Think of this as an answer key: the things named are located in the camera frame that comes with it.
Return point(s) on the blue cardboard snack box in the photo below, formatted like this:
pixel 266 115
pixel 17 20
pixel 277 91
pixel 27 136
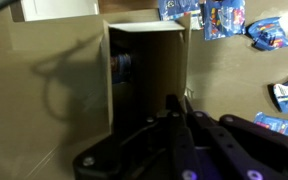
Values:
pixel 150 66

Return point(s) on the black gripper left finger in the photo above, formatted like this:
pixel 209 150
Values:
pixel 150 150

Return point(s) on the white flat panel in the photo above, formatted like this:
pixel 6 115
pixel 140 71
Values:
pixel 60 9

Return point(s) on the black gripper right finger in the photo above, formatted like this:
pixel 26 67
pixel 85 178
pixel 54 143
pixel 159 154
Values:
pixel 250 150

